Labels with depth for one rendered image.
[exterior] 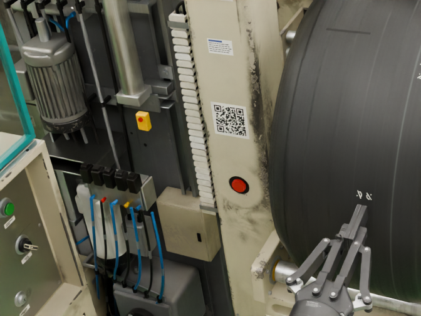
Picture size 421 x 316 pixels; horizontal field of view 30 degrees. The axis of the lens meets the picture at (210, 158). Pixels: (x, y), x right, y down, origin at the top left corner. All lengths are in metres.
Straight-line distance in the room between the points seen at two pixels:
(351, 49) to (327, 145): 0.15
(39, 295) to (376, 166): 0.78
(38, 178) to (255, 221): 0.46
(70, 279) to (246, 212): 0.40
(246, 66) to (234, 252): 0.49
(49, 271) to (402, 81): 0.84
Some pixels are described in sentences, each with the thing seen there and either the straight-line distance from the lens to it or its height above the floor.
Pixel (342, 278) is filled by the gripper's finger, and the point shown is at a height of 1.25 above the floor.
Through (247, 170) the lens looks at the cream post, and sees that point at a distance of 1.58.
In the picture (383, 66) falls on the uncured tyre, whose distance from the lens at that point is 1.23.
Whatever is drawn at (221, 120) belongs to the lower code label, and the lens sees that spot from 1.53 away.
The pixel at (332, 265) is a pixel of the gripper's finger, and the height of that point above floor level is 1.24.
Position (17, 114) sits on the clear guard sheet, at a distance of 1.46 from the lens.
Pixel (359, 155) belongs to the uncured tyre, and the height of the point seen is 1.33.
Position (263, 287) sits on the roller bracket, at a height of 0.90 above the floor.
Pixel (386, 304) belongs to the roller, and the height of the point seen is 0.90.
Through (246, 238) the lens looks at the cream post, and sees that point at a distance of 1.71.
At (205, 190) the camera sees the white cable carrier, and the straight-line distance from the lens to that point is 1.68.
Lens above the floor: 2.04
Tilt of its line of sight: 35 degrees down
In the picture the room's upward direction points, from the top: 9 degrees counter-clockwise
